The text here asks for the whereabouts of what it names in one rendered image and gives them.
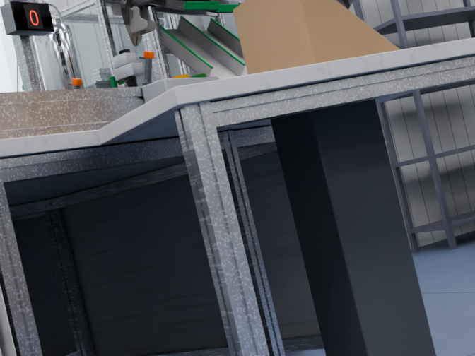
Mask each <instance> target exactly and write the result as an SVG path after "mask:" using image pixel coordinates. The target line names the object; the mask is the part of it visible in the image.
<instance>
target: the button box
mask: <svg viewBox="0 0 475 356"><path fill-rule="evenodd" d="M214 80H219V77H216V76H215V77H204V78H197V77H193V78H163V79H162V80H159V81H156V82H153V83H149V84H148V85H143V86H142V87H141V88H142V92H143V97H144V100H145V104H146V103H147V102H149V101H151V100H152V99H154V98H156V97H158V96H159V95H161V94H163V93H165V92H167V91H168V90H170V89H172V88H174V87H176V86H181V85H189V84H194V83H202V82H207V81H214Z"/></svg>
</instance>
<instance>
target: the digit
mask: <svg viewBox="0 0 475 356"><path fill-rule="evenodd" d="M23 6H24V9H25V15H26V18H27V22H28V27H29V28H35V29H44V28H43V25H42V19H41V16H40V10H39V7H38V5H34V4H23Z"/></svg>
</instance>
